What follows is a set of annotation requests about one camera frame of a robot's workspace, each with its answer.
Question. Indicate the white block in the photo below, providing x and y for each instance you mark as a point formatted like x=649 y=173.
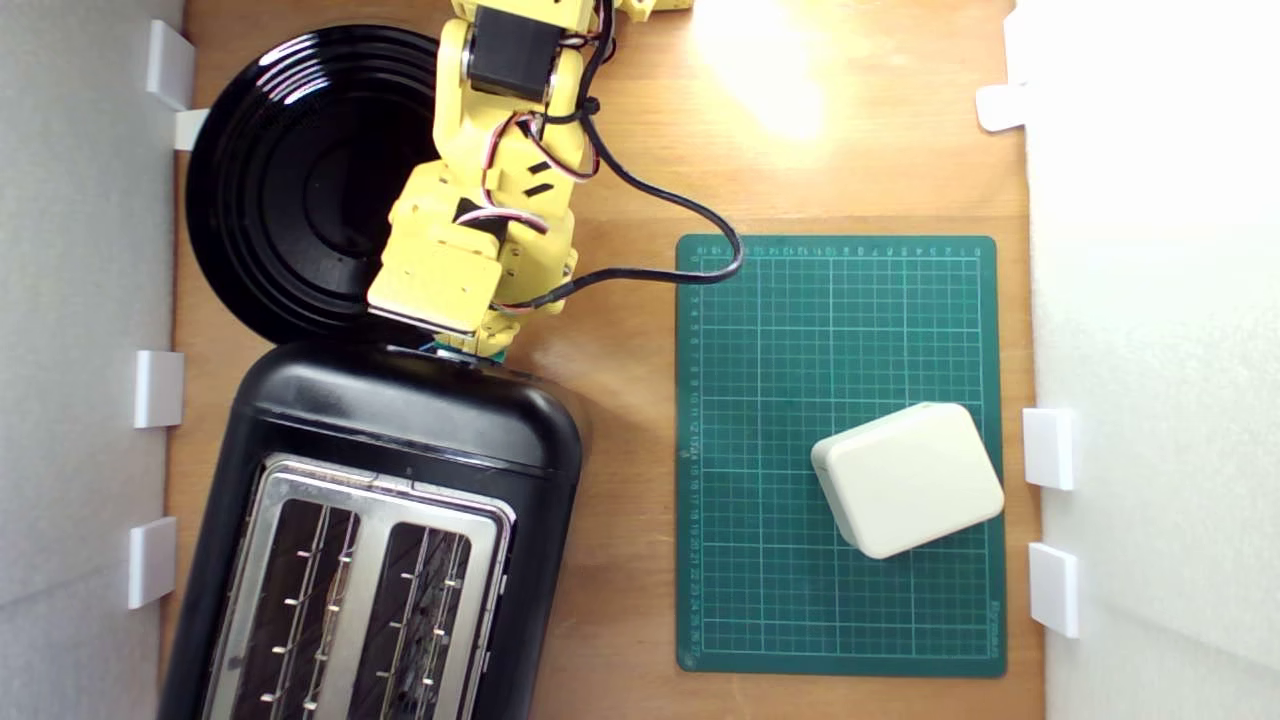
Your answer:
x=910 y=480

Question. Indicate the black two-slot toaster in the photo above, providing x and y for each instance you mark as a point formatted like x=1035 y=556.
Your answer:
x=400 y=410

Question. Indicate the white wall clip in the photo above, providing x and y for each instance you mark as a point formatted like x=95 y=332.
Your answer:
x=160 y=388
x=170 y=65
x=1055 y=590
x=152 y=562
x=190 y=130
x=1050 y=448
x=1000 y=107

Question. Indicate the black plate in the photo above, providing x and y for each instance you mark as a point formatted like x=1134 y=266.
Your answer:
x=280 y=200

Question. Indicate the yellow wrist camera mount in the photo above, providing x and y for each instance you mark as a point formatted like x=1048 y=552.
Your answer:
x=435 y=285

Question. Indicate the green cutting mat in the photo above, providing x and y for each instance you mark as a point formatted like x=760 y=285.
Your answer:
x=780 y=560

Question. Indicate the green-taped toaster lever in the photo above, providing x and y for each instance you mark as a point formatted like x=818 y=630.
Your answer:
x=460 y=350

